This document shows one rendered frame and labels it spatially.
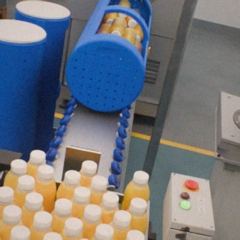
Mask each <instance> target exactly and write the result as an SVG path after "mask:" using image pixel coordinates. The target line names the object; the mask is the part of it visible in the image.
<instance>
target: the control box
mask: <svg viewBox="0 0 240 240"><path fill-rule="evenodd" d="M189 179H190V180H194V181H196V182H197V183H198V184H199V188H198V189H193V190H192V189H189V188H188V187H187V186H186V185H185V181H186V180H189ZM182 192H187V193H188V194H189V195H190V198H189V199H183V198H181V193H182ZM201 197H202V198H201ZM200 200H202V201H201V202H200ZM182 201H188V202H189V203H190V208H183V207H182V206H181V203H182ZM201 204H202V205H201ZM199 206H201V207H199ZM202 208H203V209H202ZM200 209H201V210H200ZM202 210H203V211H204V212H203V211H202ZM201 211H202V212H201ZM203 213H204V214H203ZM214 231H215V227H214V219H213V211H212V203H211V194H210V189H209V181H208V180H206V179H201V178H196V177H191V176H186V175H181V174H176V173H171V176H170V181H169V184H168V187H167V191H166V195H165V198H164V201H163V240H212V236H213V234H214Z"/></svg>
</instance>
